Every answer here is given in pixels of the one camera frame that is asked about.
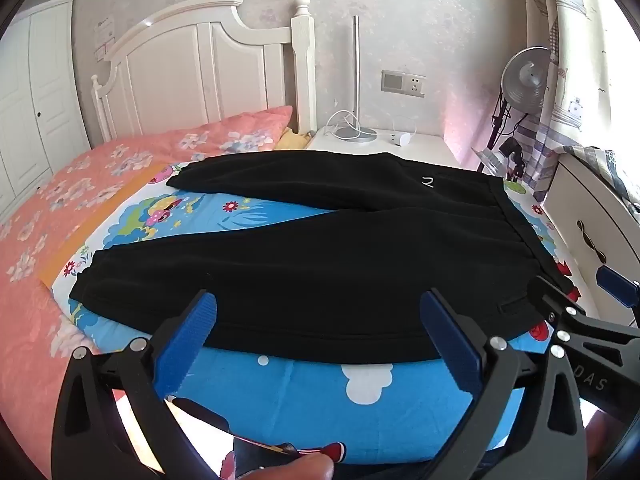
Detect black stand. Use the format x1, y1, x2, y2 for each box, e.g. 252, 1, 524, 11
487, 92, 526, 181

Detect white cable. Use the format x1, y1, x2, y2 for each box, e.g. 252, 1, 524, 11
322, 110, 362, 139

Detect blue cartoon printed blanket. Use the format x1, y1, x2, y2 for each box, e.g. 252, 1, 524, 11
40, 160, 586, 467

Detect white drawer cabinet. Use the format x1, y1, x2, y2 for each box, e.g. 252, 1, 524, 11
542, 152, 640, 303

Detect white nightstand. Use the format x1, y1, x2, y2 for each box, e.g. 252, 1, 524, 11
305, 127, 463, 168

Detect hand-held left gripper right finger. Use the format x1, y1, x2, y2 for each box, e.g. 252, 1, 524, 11
420, 288, 589, 480

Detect white wardrobe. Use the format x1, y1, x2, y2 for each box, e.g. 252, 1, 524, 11
0, 0, 92, 221

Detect plaid cloth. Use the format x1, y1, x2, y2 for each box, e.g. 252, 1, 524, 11
565, 145, 640, 213

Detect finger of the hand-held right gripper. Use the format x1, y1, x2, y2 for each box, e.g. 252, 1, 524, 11
528, 274, 640, 348
596, 265, 640, 321

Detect pink floral quilt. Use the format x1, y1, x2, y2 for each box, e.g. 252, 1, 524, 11
0, 105, 294, 480

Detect white wooden headboard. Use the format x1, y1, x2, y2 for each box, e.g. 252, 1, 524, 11
91, 0, 318, 143

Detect silver desk lamp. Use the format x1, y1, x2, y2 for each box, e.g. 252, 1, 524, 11
334, 16, 378, 142

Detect white plug adapter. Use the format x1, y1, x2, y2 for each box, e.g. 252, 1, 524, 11
392, 116, 419, 147

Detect black pants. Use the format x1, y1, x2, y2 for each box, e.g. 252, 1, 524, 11
69, 152, 576, 366

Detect printed curtain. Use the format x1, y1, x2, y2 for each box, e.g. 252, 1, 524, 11
520, 0, 640, 203

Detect person's left hand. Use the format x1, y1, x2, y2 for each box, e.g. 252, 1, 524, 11
259, 452, 336, 480

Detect round metal clip lamp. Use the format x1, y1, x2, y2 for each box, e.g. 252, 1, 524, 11
501, 46, 550, 111

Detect clear plastic object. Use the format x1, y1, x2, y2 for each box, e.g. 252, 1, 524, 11
472, 147, 506, 176

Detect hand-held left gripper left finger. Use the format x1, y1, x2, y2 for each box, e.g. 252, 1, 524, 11
50, 290, 232, 480

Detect grey wall socket panel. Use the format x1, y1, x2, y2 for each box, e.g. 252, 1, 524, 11
381, 70, 427, 97

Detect wall sticker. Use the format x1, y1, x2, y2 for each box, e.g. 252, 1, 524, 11
95, 15, 117, 63

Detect yellow pillow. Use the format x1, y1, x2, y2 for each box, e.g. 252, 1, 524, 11
276, 127, 313, 151

